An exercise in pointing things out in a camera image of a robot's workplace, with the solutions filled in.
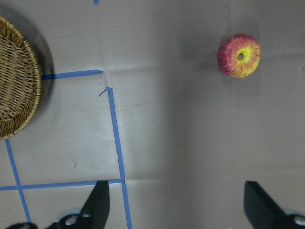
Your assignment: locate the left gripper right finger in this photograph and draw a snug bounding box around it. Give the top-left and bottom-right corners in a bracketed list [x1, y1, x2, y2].
[244, 181, 305, 229]

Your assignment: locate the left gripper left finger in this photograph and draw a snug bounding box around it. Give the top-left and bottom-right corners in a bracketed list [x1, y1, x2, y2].
[4, 180, 111, 229]

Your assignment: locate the yellow-red apple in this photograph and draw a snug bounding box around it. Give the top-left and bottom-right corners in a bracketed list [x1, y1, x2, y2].
[217, 34, 260, 78]

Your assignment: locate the wicker basket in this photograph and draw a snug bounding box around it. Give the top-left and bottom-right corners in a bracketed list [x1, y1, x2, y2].
[0, 17, 42, 140]

